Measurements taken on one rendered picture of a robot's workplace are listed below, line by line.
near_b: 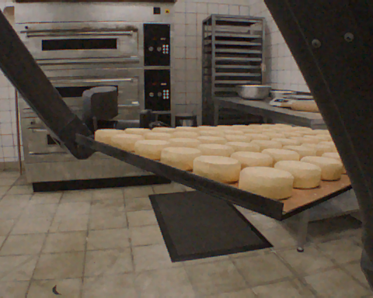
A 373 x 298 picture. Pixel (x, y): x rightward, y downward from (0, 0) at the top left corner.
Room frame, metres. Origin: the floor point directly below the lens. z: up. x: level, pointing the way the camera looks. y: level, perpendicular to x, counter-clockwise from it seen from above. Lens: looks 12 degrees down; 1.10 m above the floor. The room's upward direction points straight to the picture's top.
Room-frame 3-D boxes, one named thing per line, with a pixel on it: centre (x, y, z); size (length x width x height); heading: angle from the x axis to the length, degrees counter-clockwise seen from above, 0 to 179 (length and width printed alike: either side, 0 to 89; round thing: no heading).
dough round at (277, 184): (0.28, -0.07, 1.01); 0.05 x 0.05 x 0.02
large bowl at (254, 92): (3.28, -0.64, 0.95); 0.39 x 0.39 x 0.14
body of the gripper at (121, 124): (0.67, 0.12, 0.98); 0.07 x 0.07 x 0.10; 86
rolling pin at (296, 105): (2.08, -0.84, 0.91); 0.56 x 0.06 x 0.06; 43
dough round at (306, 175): (0.32, -0.11, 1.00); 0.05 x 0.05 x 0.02
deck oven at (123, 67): (3.34, 0.99, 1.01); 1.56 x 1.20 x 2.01; 104
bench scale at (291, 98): (2.47, -0.83, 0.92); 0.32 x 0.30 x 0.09; 111
